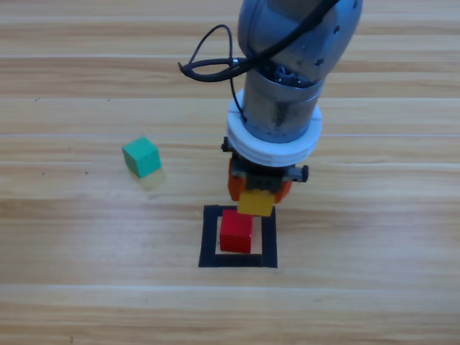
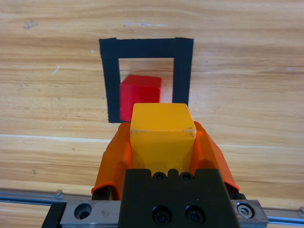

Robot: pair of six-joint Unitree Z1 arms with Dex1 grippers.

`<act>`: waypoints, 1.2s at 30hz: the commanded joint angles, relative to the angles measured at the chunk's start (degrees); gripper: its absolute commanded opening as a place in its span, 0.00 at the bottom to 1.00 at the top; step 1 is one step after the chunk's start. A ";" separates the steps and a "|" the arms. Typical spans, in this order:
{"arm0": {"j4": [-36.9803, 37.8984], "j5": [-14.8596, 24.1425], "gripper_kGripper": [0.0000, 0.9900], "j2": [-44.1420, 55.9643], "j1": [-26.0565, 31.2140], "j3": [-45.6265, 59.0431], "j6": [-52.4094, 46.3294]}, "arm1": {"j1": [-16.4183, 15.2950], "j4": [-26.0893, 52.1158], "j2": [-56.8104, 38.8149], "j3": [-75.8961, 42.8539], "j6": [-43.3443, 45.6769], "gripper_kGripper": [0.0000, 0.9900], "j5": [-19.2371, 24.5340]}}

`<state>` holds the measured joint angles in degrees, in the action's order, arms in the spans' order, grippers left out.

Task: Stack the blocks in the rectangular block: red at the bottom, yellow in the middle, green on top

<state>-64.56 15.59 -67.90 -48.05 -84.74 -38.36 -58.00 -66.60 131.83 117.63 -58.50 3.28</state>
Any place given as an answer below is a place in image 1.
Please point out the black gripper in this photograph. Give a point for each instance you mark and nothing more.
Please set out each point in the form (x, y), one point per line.
(264, 179)

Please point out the yellow wooden block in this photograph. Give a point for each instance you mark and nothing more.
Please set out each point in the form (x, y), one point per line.
(256, 204)

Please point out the red wooden block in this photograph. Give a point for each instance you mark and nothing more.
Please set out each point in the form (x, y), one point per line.
(235, 237)

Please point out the green wooden block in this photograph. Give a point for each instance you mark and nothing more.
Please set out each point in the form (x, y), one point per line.
(142, 158)

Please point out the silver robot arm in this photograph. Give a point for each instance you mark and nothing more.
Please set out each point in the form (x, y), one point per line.
(287, 54)

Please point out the black tape square outline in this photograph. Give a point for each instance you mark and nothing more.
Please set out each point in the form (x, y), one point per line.
(237, 261)

